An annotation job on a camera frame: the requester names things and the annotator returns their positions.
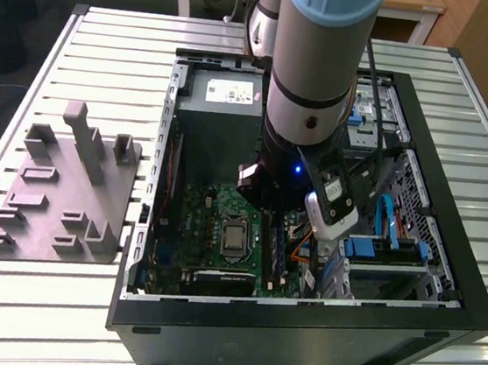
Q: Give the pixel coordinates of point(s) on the black graphics card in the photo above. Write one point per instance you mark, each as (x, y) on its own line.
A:
(222, 279)

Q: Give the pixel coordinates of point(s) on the metal drive cage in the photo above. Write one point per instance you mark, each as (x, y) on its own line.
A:
(395, 116)

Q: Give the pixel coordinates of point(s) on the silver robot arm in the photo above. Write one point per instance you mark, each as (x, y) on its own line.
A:
(314, 67)

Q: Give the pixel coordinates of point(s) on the blue drive carrier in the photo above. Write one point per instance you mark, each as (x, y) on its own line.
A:
(356, 116)

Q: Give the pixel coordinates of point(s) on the metal disk bay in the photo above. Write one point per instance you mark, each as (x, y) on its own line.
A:
(334, 281)

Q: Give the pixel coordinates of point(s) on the black RAM slot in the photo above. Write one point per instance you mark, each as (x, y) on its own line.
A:
(267, 255)

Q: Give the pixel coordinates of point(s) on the black PC case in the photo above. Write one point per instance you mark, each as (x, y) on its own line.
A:
(252, 337)

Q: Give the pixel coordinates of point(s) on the grey parts rack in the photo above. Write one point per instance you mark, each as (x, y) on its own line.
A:
(92, 200)

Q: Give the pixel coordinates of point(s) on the green motherboard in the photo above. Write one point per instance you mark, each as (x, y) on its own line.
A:
(196, 230)

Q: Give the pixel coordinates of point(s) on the hard disk in blue carrier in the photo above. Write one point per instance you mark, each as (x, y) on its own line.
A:
(360, 247)

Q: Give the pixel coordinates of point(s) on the grey power supply unit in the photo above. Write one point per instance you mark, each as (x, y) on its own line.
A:
(217, 144)

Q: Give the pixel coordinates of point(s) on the silver CPU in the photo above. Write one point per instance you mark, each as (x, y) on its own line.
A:
(234, 238)

